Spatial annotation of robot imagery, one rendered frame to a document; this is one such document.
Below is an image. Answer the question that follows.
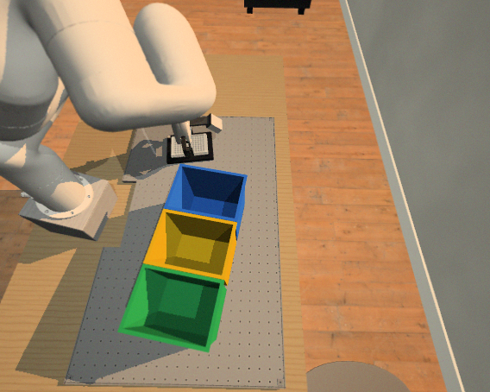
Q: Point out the blue bin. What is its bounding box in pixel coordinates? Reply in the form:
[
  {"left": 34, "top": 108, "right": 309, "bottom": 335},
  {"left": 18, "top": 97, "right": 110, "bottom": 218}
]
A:
[{"left": 164, "top": 164, "right": 248, "bottom": 240}]

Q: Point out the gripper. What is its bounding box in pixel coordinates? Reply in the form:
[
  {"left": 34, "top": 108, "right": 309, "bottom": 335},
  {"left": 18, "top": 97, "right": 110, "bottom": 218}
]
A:
[{"left": 171, "top": 121, "right": 194, "bottom": 156}]

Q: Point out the green open bin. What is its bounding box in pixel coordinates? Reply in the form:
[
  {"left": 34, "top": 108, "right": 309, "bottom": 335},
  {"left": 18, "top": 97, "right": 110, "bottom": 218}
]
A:
[{"left": 117, "top": 263, "right": 227, "bottom": 352}]

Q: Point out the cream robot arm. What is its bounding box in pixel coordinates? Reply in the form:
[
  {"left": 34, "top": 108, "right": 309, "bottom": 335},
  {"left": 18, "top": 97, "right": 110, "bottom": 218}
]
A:
[{"left": 0, "top": 0, "right": 223, "bottom": 219}]

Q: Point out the yellow open-top bin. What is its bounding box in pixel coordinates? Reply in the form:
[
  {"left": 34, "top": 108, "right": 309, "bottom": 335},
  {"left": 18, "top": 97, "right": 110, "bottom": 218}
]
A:
[{"left": 143, "top": 209, "right": 237, "bottom": 286}]

